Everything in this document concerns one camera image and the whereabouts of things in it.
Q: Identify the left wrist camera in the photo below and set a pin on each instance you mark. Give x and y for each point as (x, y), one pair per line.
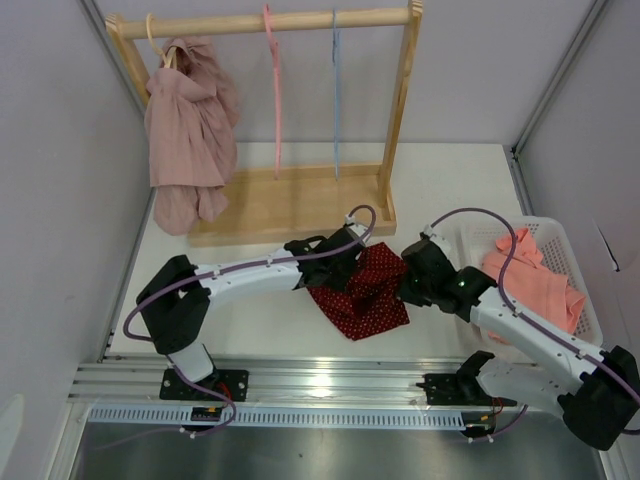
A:
(356, 229)

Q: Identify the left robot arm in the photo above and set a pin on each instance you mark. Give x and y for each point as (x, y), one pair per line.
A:
(175, 302)

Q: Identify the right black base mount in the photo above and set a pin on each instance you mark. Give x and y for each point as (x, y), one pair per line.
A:
(450, 387)

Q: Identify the salmon pink cloth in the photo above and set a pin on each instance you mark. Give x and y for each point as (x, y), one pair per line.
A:
(550, 294)

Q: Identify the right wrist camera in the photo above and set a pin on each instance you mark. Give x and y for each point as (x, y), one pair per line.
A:
(436, 238)

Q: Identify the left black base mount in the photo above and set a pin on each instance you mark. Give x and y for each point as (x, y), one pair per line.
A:
(231, 383)

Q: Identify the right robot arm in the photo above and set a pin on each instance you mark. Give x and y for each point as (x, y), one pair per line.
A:
(595, 392)

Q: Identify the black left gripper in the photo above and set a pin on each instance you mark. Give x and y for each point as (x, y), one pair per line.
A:
(341, 284)

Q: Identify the red polka dot cloth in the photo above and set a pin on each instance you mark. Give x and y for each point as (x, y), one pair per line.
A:
(368, 306)

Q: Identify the pink plastic hanger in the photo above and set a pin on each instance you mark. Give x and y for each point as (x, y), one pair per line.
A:
(276, 67)

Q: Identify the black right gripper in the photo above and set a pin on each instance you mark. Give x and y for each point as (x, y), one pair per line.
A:
(406, 294)

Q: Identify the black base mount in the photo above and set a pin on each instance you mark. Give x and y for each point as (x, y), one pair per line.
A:
(450, 387)
(231, 383)

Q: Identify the wooden clothes rack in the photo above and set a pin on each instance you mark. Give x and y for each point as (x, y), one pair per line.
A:
(272, 205)

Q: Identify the blue wire hanger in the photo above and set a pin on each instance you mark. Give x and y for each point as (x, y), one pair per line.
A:
(336, 64)

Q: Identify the white plastic basket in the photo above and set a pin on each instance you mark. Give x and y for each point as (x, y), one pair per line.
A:
(474, 235)

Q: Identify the pink pleated skirt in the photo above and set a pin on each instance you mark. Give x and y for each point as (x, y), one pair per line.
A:
(190, 119)

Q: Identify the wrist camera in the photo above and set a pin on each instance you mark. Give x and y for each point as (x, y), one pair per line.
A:
(356, 229)
(436, 238)

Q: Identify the white slotted cable duct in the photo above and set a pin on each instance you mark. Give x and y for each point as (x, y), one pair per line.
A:
(446, 420)

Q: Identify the aluminium mounting rail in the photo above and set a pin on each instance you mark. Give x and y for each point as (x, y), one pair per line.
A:
(312, 382)

